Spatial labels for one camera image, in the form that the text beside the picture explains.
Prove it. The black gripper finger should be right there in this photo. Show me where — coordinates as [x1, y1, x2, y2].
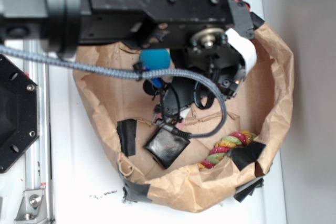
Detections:
[155, 77, 195, 124]

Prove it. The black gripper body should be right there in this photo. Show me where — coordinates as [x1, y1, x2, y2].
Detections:
[171, 0, 257, 100]

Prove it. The black box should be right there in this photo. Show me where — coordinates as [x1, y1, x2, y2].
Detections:
[144, 129, 190, 169]

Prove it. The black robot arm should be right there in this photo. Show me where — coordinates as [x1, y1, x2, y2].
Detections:
[1, 0, 257, 103]

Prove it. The pink plush bunny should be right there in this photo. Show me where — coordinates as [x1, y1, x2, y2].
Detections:
[175, 123, 184, 129]

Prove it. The blue foam ball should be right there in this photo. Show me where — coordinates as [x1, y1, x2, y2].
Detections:
[139, 49, 171, 70]

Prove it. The brown paper bag bin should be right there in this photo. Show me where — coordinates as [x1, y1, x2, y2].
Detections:
[73, 23, 294, 212]

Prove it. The black mounting plate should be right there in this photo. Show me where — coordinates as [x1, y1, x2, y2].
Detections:
[1, 54, 39, 174]

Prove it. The grey braided cable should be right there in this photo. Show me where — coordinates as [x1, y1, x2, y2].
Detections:
[0, 45, 227, 139]

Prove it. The colourful rope toy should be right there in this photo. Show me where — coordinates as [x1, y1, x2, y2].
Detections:
[197, 130, 257, 170]

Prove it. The aluminium extrusion rail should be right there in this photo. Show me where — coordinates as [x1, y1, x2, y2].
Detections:
[23, 40, 55, 222]

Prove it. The metal corner bracket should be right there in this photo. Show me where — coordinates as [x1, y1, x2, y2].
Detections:
[14, 189, 50, 224]

